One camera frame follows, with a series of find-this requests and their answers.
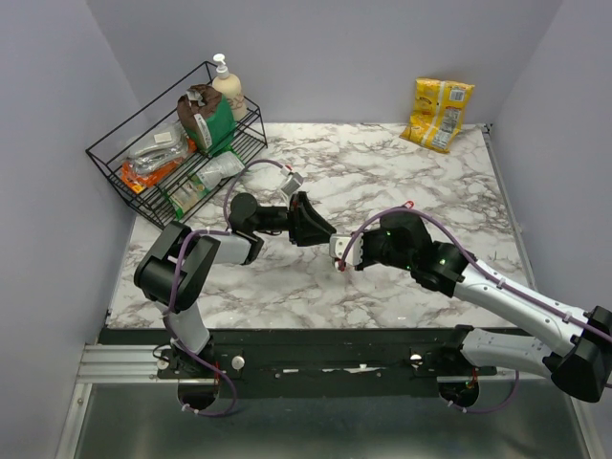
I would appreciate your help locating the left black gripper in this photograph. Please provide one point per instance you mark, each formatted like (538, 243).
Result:
(306, 227)

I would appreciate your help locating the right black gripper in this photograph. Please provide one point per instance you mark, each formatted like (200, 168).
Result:
(366, 236)

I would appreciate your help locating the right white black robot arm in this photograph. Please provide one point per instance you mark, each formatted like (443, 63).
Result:
(563, 343)

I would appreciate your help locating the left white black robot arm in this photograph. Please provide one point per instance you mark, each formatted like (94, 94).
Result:
(173, 272)

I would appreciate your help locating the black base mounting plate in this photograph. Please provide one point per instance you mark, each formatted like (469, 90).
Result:
(340, 363)

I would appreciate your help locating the green white snack packet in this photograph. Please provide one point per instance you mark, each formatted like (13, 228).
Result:
(202, 182)

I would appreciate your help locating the brown green bag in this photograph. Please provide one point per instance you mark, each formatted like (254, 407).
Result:
(205, 115)

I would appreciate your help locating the yellow chips bag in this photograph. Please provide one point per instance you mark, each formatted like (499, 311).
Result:
(437, 113)

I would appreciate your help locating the cream pump lotion bottle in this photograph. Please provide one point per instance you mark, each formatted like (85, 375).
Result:
(230, 86)

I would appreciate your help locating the orange snack packet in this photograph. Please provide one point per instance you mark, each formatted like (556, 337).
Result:
(139, 182)

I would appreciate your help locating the clear plastic packet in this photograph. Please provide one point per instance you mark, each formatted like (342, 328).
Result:
(158, 148)

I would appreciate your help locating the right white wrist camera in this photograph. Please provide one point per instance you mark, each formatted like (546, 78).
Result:
(346, 251)

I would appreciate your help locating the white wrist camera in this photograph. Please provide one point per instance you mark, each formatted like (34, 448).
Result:
(346, 251)
(292, 184)

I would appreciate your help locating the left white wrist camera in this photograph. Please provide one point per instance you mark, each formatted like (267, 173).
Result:
(292, 184)

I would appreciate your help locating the black wire rack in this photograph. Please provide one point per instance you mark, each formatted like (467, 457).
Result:
(111, 150)

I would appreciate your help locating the aluminium rail frame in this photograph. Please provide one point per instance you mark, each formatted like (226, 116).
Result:
(120, 409)

